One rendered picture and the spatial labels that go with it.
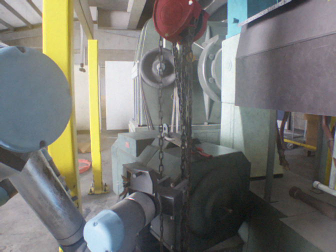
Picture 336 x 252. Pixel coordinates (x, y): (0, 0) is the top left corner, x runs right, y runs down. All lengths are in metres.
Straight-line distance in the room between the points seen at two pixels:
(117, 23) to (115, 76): 4.13
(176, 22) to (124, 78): 6.12
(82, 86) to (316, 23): 6.46
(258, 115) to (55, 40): 1.17
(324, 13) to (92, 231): 0.96
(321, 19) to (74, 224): 0.98
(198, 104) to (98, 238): 1.59
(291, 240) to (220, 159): 0.42
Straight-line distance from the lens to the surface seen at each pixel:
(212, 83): 1.70
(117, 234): 0.45
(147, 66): 1.68
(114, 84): 6.83
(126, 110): 6.85
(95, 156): 2.70
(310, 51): 0.98
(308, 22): 1.03
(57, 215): 0.52
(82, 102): 6.98
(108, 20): 2.83
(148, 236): 1.27
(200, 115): 1.92
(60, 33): 0.96
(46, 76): 0.29
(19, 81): 0.27
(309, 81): 0.97
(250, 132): 1.46
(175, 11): 0.77
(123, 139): 1.32
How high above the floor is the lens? 1.10
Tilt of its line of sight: 8 degrees down
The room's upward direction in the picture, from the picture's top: straight up
